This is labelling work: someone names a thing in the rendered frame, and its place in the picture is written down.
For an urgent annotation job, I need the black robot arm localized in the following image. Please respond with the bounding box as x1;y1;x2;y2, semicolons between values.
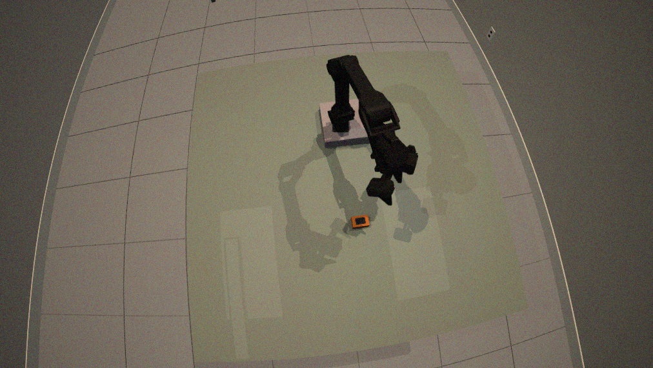
326;55;418;174

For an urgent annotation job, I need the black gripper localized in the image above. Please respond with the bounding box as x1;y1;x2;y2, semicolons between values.
367;151;403;205

